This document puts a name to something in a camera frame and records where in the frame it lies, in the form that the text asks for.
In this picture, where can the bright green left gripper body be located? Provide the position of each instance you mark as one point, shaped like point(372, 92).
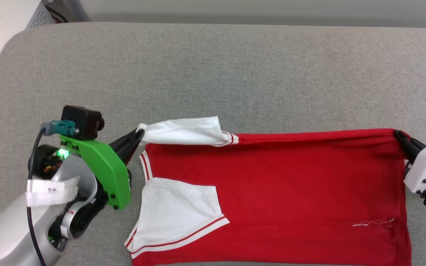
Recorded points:
point(105, 166)

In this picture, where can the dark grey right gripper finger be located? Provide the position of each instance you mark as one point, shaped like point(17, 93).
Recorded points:
point(409, 139)
point(409, 153)

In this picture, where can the white paper label tape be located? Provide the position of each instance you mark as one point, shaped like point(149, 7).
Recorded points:
point(52, 189)

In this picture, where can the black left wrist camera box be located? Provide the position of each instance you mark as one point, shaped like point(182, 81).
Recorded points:
point(83, 122)

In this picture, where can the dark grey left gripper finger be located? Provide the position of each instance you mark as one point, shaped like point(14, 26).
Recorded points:
point(128, 155)
point(128, 139)

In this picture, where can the red and white shirt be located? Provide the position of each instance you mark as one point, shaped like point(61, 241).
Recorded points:
point(290, 192)

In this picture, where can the white and grey left robot arm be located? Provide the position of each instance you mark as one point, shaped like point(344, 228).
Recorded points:
point(9, 236)

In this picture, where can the grey vented metal case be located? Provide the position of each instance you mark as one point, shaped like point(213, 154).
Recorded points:
point(54, 13)

